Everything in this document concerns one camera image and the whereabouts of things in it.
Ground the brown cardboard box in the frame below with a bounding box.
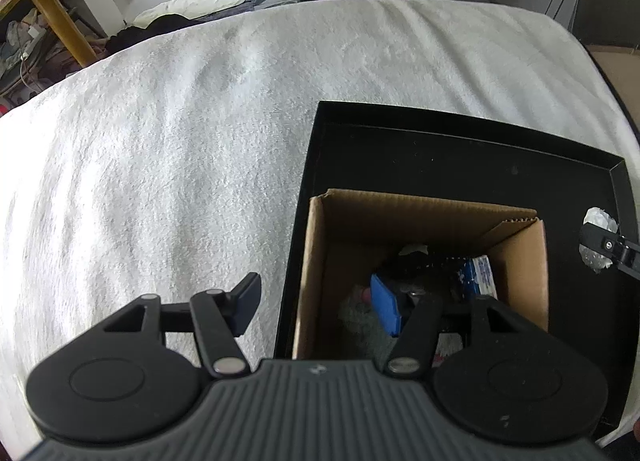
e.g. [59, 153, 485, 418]
[291, 189, 549, 359]

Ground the blue tissue pack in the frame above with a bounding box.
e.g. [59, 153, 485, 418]
[460, 255, 498, 299]

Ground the white floor mat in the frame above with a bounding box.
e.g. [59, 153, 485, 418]
[131, 0, 246, 29]

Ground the black shallow tray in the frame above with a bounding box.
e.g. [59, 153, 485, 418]
[274, 102, 639, 435]

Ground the grey plush toy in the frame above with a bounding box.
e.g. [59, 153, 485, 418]
[338, 285, 397, 365]

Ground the white plastic wrap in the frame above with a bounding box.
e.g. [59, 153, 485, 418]
[578, 207, 622, 273]

